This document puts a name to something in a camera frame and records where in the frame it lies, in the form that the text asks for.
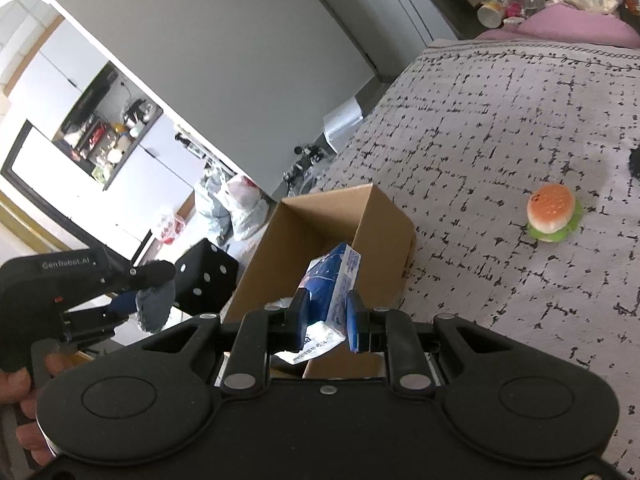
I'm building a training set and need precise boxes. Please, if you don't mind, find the blue-grey knitted cloth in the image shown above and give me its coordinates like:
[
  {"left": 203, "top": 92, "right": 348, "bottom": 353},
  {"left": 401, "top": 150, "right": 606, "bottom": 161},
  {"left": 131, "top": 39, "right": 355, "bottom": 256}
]
[{"left": 136, "top": 281, "right": 176, "bottom": 334}]

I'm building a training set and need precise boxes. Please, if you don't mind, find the blue tissue pack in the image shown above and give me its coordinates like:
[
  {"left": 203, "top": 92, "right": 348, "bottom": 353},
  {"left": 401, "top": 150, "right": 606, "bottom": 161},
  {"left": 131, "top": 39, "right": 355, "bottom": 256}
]
[{"left": 276, "top": 243, "right": 361, "bottom": 365}]

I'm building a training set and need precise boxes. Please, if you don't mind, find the plush hamburger toy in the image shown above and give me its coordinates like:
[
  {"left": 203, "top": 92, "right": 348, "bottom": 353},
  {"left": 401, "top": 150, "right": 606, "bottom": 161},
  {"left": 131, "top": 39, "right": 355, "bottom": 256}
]
[{"left": 527, "top": 183, "right": 584, "bottom": 243}]

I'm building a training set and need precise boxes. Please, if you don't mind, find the small black plush toy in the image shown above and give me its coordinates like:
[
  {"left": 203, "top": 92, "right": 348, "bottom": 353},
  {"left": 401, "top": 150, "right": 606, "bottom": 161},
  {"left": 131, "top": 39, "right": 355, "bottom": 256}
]
[{"left": 628, "top": 148, "right": 640, "bottom": 179}]

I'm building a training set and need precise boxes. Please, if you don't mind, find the person left hand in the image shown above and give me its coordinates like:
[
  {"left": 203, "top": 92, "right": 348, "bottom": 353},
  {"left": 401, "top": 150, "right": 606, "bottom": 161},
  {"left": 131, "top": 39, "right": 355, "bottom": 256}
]
[{"left": 1, "top": 367, "right": 54, "bottom": 467}]

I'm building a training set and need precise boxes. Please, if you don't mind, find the black dice stool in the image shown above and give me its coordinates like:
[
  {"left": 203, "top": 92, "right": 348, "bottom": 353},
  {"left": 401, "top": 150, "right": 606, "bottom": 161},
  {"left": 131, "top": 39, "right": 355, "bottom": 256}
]
[{"left": 174, "top": 238, "right": 240, "bottom": 316}]

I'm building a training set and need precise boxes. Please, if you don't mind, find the brown cardboard box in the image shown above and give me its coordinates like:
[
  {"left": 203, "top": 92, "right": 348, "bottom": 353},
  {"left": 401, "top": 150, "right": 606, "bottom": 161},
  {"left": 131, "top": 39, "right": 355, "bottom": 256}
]
[{"left": 219, "top": 183, "right": 418, "bottom": 380}]

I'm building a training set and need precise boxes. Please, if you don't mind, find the white garbage bag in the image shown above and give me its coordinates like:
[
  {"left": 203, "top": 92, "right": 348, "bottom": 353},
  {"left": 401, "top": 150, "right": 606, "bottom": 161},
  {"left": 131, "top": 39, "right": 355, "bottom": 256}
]
[{"left": 227, "top": 174, "right": 271, "bottom": 240}]

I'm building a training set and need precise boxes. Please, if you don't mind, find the white cube appliance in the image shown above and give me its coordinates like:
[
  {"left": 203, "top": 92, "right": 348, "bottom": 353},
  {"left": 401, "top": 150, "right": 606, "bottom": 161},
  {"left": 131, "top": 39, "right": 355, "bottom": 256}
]
[{"left": 323, "top": 98, "right": 363, "bottom": 153}]

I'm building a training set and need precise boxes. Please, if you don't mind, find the grey patterned bed blanket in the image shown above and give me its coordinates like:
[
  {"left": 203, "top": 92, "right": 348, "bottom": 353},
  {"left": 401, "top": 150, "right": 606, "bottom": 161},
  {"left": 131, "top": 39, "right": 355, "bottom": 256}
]
[{"left": 317, "top": 40, "right": 639, "bottom": 479}]

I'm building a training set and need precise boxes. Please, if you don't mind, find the paper cup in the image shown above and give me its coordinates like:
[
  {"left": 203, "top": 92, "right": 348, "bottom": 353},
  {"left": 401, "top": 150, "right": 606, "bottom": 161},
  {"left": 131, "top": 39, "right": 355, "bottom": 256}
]
[{"left": 476, "top": 0, "right": 506, "bottom": 29}]

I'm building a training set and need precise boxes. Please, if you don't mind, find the pink bed sheet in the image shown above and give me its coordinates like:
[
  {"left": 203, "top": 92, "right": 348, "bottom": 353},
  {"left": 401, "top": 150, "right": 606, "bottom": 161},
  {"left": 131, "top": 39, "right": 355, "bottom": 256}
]
[{"left": 476, "top": 3, "right": 639, "bottom": 50}]

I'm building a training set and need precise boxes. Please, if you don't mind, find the kitchen wall shelf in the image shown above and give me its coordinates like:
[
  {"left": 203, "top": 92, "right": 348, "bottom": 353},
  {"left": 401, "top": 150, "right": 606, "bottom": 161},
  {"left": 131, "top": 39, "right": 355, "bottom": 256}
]
[{"left": 52, "top": 62, "right": 163, "bottom": 190}]

